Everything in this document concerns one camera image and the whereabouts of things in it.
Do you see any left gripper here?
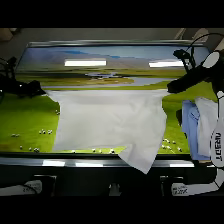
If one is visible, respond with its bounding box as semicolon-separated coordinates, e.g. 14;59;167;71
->
23;79;47;99

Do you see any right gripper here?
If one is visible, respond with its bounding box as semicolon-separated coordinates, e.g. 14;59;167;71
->
166;72;194;95

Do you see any white T-shirt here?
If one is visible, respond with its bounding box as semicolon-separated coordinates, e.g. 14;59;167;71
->
44;88;172;175

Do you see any light blue shirt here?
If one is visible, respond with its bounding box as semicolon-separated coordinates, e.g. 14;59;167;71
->
181;99;212;162

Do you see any white garment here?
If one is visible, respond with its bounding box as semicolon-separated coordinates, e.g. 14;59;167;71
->
194;96;220;158

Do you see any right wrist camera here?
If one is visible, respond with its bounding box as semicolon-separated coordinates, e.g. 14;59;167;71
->
172;48;192;73

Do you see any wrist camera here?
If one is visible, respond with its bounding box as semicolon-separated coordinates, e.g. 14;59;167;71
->
4;55;18;80
172;48;192;73

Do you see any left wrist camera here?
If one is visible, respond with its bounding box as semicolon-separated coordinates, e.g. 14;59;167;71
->
4;55;18;80

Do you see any black cable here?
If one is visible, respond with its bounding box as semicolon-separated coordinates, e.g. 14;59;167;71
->
189;32;224;52

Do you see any silver frame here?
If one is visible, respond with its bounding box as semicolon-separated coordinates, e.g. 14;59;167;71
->
0;153;224;197

